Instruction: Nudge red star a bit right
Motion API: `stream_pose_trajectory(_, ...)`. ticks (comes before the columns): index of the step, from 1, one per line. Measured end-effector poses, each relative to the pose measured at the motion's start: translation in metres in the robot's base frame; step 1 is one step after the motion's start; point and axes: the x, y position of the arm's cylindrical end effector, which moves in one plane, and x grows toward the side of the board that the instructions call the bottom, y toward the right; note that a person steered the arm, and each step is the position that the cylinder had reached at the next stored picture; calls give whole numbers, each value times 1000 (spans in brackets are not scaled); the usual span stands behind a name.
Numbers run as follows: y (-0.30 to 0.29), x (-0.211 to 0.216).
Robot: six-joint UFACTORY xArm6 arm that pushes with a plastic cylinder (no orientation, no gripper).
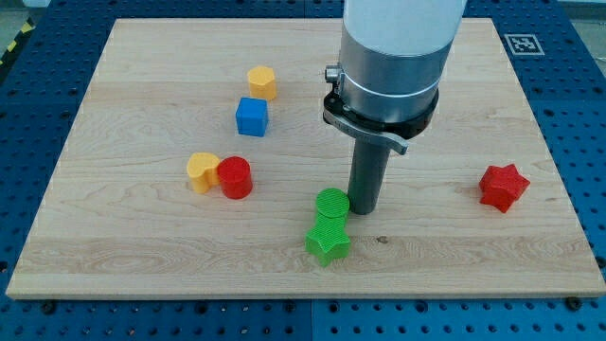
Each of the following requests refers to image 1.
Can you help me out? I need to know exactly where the yellow hexagon block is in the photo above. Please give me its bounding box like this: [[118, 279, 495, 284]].
[[247, 65, 277, 101]]

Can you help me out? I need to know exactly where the white fiducial marker tag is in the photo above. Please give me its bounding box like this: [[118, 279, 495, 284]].
[[505, 33, 544, 56]]

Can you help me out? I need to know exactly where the red star block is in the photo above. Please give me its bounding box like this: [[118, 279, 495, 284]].
[[479, 164, 530, 213]]

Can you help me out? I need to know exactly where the blue cube block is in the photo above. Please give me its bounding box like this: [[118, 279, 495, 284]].
[[236, 97, 269, 137]]

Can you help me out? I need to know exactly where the yellow heart block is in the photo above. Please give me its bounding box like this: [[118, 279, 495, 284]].
[[187, 153, 221, 194]]

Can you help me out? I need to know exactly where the black tool clamp with lever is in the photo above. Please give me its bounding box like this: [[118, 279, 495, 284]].
[[323, 90, 439, 154]]

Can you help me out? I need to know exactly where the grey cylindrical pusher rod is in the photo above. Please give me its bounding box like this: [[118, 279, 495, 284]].
[[348, 139, 390, 215]]

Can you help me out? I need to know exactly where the green star block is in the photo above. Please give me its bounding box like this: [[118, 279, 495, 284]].
[[305, 214, 351, 267]]

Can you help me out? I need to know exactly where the light wooden board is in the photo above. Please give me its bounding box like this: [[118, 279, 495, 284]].
[[7, 19, 605, 300]]

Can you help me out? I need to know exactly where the green cylinder block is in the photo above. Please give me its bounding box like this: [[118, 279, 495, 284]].
[[315, 188, 350, 223]]

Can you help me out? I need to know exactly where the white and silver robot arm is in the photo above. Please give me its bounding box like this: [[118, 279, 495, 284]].
[[325, 0, 467, 123]]

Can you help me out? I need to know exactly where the red cylinder block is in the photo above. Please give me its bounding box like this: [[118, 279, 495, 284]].
[[218, 156, 253, 199]]

